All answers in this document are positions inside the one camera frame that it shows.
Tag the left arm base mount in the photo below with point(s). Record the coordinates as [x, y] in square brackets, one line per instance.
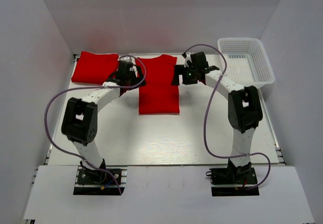
[91, 183]

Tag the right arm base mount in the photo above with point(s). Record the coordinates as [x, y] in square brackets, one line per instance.
[224, 185]

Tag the red t-shirt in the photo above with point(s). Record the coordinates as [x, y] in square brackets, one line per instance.
[159, 96]
[94, 68]

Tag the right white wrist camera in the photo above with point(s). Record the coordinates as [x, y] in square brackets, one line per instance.
[188, 62]

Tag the folded red t-shirt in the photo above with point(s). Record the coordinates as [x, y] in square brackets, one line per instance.
[94, 68]

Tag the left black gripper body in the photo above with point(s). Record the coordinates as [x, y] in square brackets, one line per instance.
[132, 80]

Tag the white plastic basket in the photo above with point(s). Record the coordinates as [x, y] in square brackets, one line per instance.
[247, 61]

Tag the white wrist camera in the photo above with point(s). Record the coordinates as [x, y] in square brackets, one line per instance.
[188, 62]
[125, 58]

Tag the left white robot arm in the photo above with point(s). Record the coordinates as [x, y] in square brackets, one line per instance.
[80, 120]

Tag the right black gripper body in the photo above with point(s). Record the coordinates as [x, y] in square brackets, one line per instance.
[189, 77]

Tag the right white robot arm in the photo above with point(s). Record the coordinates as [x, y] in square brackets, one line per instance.
[244, 108]

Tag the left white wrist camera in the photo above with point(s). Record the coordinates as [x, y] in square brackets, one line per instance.
[125, 58]

